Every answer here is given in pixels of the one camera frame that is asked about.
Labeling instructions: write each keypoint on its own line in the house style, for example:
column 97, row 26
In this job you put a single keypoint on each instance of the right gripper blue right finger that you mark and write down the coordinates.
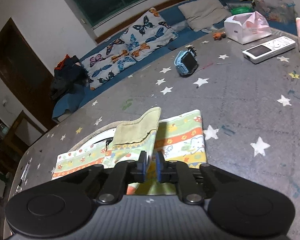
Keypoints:
column 179, row 174

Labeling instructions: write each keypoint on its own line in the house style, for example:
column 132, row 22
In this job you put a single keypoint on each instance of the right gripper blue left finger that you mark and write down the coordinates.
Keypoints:
column 123, row 174

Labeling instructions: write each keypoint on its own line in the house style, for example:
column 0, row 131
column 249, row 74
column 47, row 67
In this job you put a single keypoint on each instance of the colourful patterned child shirt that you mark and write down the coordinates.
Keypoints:
column 179, row 138

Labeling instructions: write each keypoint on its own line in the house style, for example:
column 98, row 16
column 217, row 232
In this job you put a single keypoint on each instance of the dark clothes pile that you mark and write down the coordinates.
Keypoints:
column 68, row 73

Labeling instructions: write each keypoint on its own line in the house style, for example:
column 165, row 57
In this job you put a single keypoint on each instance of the round induction hotplate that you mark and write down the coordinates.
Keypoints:
column 101, row 133

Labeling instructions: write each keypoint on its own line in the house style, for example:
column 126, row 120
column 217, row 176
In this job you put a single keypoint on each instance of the black pen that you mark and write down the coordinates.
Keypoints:
column 23, row 176

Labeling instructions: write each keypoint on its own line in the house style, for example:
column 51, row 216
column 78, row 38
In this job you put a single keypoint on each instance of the dark wooden side table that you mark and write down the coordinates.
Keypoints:
column 18, row 137

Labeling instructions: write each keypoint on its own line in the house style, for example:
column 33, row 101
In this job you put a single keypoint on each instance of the blue kids smartwatch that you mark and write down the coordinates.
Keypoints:
column 185, row 62

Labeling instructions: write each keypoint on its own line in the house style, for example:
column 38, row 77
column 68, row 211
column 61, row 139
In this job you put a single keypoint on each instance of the butterfly print pillow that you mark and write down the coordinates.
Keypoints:
column 147, row 34

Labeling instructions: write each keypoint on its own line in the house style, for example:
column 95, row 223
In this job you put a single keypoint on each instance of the small orange toy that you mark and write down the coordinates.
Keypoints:
column 219, row 35

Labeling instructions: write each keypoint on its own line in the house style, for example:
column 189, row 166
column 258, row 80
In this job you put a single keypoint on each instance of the white remote control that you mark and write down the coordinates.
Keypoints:
column 269, row 49

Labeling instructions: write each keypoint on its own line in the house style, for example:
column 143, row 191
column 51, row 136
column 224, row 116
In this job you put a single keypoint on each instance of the grey plain pillow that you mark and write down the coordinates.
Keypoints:
column 201, row 14

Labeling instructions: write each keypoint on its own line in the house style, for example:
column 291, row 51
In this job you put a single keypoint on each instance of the dark wooden door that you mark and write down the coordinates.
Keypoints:
column 25, row 75

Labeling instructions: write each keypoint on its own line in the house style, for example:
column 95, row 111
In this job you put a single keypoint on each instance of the blue sofa bench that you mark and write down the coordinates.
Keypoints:
column 81, row 94

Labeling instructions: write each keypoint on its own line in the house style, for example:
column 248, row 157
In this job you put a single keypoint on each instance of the green round toy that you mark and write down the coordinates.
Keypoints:
column 241, row 10

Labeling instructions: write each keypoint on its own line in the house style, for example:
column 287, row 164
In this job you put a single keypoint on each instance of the clear plastic storage box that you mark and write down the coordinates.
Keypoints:
column 276, row 10

